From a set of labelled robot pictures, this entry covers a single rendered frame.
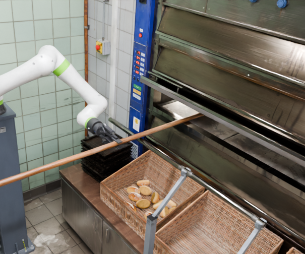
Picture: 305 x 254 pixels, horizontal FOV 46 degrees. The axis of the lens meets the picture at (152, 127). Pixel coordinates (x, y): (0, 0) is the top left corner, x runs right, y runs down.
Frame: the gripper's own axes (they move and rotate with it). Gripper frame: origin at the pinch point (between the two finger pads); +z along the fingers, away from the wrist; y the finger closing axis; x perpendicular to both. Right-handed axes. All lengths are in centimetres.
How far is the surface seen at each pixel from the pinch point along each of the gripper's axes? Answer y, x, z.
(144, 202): 56, -25, 2
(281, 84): -48, -54, 61
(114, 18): -50, -52, -79
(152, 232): 33, 5, 42
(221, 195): 2, -16, 65
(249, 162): 2, -53, 56
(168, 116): 3, -53, -13
